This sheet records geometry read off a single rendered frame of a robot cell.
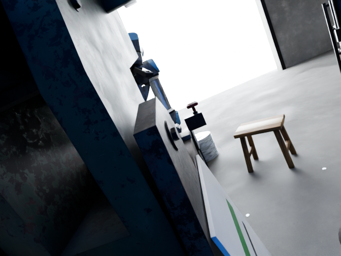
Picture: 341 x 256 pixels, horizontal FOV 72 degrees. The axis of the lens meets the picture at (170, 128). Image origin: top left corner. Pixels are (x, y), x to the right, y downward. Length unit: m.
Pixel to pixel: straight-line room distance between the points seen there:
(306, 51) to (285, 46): 0.46
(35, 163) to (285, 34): 5.73
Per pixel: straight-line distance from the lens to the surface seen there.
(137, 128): 0.48
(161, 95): 1.74
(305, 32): 6.20
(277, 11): 6.03
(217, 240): 0.57
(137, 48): 1.28
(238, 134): 1.83
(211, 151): 2.40
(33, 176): 0.71
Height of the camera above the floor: 0.94
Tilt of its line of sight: 12 degrees down
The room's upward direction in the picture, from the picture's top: 24 degrees counter-clockwise
